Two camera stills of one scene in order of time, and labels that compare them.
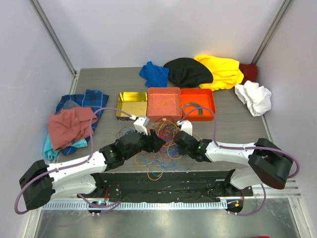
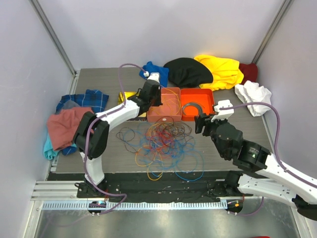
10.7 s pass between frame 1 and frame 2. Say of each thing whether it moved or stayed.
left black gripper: moved
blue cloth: stayed
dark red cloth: stayed
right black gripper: moved
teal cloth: stayed
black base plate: stayed
